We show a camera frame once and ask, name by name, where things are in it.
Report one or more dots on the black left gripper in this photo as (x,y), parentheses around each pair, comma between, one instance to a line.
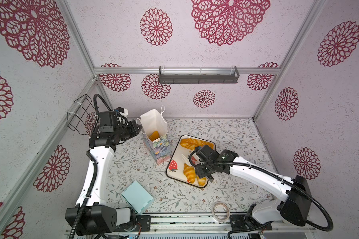
(131,125)

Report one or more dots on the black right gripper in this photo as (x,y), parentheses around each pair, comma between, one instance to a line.
(198,171)

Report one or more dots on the long twisted bread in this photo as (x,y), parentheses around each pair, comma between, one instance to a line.
(192,143)

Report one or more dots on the floral paper bag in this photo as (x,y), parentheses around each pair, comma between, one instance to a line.
(151,121)

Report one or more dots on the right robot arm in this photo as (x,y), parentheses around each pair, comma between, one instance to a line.
(292,200)

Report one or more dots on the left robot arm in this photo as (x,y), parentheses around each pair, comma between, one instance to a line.
(91,215)

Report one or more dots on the strawberry print bread tray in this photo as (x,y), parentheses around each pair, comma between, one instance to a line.
(175,167)

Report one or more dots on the clear tape roll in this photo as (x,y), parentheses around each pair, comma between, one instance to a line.
(220,211)

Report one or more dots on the light green box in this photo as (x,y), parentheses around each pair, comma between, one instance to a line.
(137,197)

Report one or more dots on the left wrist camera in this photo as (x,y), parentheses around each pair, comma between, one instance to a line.
(111,120)

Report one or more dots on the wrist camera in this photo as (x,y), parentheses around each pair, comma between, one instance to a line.
(111,120)
(207,155)

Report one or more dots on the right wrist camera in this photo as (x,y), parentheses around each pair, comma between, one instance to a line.
(207,155)

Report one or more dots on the black wire basket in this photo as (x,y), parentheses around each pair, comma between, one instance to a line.
(82,120)

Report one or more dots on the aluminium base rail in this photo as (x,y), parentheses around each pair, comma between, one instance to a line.
(205,226)

